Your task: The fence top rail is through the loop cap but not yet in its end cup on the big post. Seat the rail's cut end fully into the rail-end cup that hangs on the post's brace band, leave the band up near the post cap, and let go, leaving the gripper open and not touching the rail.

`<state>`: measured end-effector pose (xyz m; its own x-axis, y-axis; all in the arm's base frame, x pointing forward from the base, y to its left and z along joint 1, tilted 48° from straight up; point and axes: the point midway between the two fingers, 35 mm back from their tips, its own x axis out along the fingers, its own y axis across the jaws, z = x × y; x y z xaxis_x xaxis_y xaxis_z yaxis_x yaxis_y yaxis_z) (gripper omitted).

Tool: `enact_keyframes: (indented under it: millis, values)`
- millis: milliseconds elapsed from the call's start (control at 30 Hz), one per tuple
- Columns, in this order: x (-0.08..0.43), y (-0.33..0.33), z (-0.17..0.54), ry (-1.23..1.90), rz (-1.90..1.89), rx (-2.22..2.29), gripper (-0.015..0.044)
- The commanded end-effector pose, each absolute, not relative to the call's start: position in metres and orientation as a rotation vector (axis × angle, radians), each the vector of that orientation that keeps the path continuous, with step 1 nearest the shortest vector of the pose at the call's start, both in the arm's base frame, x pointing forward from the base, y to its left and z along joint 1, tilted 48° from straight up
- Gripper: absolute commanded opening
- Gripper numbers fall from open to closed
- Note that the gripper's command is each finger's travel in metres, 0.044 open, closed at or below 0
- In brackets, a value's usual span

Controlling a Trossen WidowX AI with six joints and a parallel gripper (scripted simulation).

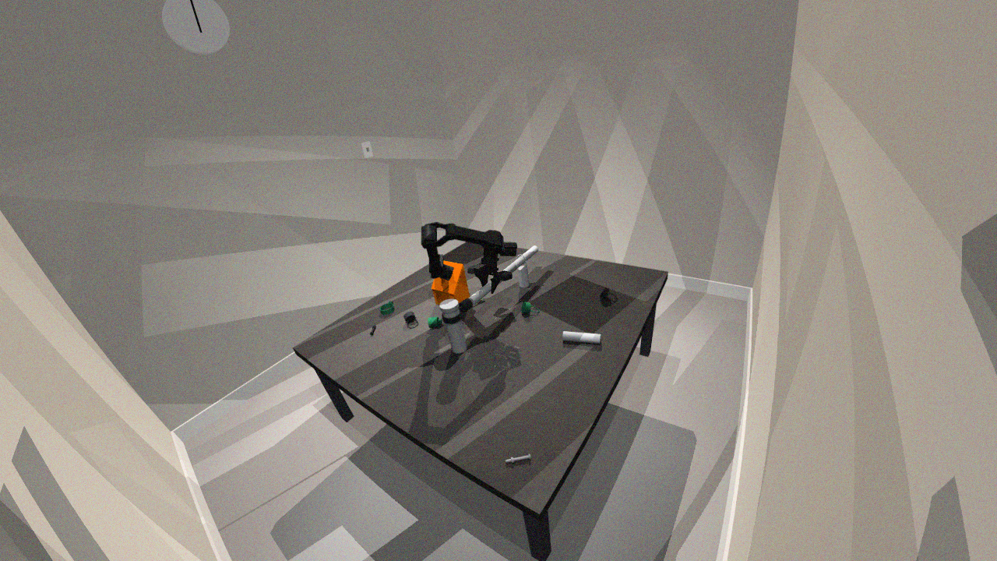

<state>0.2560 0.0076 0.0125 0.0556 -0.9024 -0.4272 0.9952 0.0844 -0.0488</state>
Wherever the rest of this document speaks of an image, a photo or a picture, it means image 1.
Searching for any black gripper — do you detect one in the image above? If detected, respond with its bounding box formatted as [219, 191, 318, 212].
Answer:
[467, 256, 513, 294]

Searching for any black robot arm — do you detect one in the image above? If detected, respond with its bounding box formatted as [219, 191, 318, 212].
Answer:
[421, 222, 517, 281]

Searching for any white post with cap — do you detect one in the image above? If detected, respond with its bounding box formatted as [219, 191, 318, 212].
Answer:
[440, 299, 467, 354]

